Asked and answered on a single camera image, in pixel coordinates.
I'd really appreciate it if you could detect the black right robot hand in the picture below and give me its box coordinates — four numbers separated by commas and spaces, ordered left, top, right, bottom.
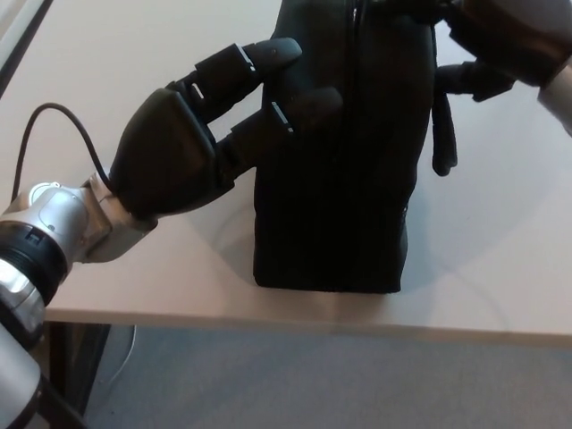
435, 0, 572, 102

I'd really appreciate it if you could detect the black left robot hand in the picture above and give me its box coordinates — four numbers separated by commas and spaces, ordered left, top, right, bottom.
108, 38, 345, 221

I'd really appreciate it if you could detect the black fabric lunch bag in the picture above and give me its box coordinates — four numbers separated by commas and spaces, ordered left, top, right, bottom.
252, 0, 459, 295

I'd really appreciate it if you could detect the light grey neighbouring desk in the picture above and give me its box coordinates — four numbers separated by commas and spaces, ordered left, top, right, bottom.
0, 0, 55, 78

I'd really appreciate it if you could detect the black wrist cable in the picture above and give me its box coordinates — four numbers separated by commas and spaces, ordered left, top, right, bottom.
12, 103, 114, 198

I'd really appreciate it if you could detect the white floor cable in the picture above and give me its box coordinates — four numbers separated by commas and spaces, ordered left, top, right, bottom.
106, 324, 138, 388

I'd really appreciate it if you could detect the dark desk leg frame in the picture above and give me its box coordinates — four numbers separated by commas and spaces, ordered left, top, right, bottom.
43, 320, 113, 429

